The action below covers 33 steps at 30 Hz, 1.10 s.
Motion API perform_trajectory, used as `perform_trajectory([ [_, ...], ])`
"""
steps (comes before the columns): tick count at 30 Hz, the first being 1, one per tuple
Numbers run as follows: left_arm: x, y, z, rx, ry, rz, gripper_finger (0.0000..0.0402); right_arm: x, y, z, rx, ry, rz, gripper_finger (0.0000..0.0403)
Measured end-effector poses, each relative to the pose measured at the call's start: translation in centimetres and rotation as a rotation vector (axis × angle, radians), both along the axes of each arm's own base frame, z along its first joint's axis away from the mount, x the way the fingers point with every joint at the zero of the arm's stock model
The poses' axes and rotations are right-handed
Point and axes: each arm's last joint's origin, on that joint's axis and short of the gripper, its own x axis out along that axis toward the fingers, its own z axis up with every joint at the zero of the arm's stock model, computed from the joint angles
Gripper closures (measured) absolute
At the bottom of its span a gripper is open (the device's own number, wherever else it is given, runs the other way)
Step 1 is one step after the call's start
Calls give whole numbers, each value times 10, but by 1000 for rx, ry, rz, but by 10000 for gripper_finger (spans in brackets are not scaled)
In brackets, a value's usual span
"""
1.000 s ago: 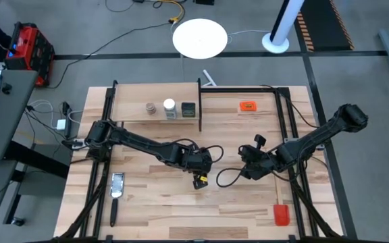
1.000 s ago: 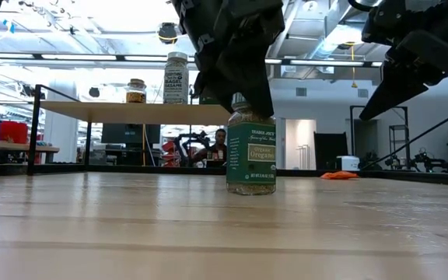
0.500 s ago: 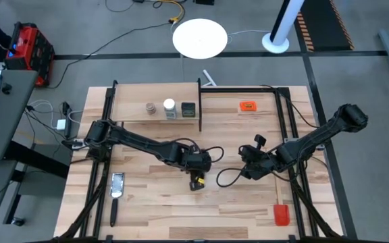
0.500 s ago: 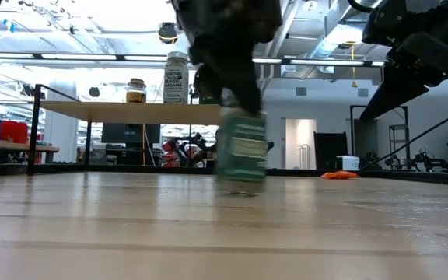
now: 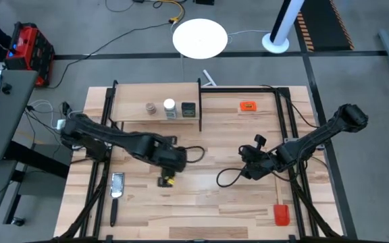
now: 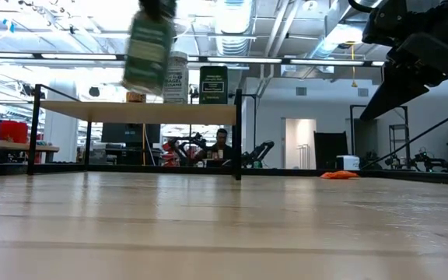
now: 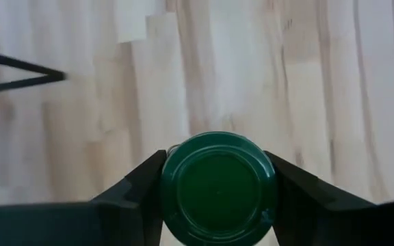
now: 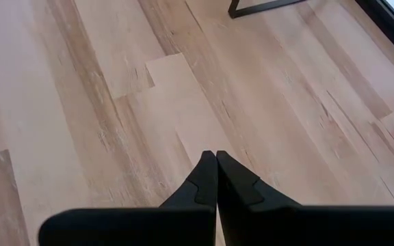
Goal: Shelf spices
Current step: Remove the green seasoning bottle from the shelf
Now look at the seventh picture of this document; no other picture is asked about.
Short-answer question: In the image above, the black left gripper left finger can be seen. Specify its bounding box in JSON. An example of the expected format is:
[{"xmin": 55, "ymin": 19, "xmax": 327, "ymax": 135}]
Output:
[{"xmin": 90, "ymin": 149, "xmax": 168, "ymax": 246}]

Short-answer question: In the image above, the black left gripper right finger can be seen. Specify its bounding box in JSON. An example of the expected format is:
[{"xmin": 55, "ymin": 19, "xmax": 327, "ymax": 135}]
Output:
[{"xmin": 264, "ymin": 150, "xmax": 379, "ymax": 246}]

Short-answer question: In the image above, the green-lid spice jar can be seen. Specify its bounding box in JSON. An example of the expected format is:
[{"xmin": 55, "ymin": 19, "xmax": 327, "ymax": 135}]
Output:
[{"xmin": 159, "ymin": 131, "xmax": 280, "ymax": 246}]

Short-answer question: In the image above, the wooden shelf with black legs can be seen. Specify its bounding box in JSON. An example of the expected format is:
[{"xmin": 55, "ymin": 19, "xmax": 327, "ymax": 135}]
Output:
[{"xmin": 0, "ymin": 47, "xmax": 67, "ymax": 96}]

